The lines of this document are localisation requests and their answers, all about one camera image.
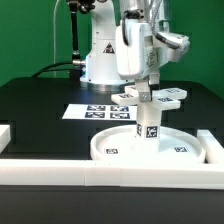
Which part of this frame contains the white thin cable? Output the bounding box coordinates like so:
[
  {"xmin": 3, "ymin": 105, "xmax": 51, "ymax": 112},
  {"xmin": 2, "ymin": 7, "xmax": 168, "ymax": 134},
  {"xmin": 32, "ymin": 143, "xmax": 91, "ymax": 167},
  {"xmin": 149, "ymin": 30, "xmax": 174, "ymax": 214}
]
[{"xmin": 53, "ymin": 0, "xmax": 63, "ymax": 64}]

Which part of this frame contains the white tag plate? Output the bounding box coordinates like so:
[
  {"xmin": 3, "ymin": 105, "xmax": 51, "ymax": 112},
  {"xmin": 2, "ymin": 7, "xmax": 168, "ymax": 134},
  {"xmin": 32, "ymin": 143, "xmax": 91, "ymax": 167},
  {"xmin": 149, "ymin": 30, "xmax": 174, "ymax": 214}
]
[{"xmin": 63, "ymin": 104, "xmax": 137, "ymax": 121}]

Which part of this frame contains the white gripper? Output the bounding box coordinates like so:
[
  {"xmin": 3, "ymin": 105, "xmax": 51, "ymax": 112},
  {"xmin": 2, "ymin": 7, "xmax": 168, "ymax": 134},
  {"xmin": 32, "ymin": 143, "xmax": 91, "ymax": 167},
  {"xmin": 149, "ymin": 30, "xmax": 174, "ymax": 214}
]
[{"xmin": 115, "ymin": 19, "xmax": 164, "ymax": 102}]

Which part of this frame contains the white front fence bar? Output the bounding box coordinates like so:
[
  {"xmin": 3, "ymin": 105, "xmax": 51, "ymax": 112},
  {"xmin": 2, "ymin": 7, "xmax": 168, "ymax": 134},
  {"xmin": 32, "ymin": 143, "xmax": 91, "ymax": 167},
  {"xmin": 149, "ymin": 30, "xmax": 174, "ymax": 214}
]
[{"xmin": 0, "ymin": 159, "xmax": 224, "ymax": 190}]

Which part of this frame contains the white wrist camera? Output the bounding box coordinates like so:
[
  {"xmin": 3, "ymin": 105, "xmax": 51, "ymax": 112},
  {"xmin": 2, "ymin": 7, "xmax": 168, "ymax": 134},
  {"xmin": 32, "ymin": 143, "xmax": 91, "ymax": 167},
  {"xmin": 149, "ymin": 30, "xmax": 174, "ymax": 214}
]
[{"xmin": 156, "ymin": 32, "xmax": 190, "ymax": 62}]

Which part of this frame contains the white cross table base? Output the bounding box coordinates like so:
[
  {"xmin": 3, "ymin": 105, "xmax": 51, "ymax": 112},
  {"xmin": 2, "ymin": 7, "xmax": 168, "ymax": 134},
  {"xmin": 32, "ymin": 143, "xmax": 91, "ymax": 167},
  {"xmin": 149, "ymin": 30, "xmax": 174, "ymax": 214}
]
[{"xmin": 111, "ymin": 85, "xmax": 187, "ymax": 111}]

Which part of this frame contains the black cable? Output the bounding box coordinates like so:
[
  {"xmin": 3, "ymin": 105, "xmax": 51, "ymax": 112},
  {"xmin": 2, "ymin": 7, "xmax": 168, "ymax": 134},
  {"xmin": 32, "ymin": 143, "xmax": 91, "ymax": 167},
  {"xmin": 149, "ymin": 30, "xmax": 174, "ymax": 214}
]
[{"xmin": 31, "ymin": 60, "xmax": 83, "ymax": 79}]

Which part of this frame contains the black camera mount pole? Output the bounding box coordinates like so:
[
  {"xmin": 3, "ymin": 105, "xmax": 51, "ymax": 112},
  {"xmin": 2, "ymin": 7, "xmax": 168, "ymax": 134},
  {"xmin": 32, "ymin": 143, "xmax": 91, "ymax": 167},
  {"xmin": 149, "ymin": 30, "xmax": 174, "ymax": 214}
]
[{"xmin": 66, "ymin": 0, "xmax": 96, "ymax": 66}]

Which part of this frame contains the white left fence bar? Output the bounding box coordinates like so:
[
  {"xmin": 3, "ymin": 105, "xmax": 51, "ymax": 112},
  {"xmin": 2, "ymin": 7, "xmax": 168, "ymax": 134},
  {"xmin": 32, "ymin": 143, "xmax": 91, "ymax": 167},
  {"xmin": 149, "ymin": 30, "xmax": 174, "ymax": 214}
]
[{"xmin": 0, "ymin": 125, "xmax": 11, "ymax": 154}]

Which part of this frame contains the white round table top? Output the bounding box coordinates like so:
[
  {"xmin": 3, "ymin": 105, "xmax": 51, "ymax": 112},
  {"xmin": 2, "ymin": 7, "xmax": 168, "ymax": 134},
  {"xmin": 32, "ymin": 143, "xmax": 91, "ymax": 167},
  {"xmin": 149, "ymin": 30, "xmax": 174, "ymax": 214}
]
[{"xmin": 90, "ymin": 125, "xmax": 205, "ymax": 164}]

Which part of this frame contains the white fence bar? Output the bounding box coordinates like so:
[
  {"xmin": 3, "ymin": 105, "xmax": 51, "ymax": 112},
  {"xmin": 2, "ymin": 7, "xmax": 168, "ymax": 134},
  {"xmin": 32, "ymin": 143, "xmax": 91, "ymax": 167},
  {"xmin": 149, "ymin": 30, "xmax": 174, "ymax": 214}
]
[
  {"xmin": 197, "ymin": 130, "xmax": 224, "ymax": 165},
  {"xmin": 0, "ymin": 159, "xmax": 224, "ymax": 190},
  {"xmin": 0, "ymin": 125, "xmax": 11, "ymax": 154}
]

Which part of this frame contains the white right fence bar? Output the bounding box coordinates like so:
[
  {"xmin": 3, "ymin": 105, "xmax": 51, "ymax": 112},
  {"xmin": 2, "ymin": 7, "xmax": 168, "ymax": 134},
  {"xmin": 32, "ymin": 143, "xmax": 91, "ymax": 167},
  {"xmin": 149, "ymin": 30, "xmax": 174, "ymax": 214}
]
[{"xmin": 197, "ymin": 130, "xmax": 224, "ymax": 165}]

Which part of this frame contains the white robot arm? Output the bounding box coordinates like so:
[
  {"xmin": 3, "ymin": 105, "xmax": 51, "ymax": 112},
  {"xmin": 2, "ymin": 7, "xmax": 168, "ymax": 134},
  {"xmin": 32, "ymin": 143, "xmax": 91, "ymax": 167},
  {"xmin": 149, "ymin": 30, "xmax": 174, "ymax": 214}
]
[{"xmin": 80, "ymin": 0, "xmax": 167, "ymax": 102}]

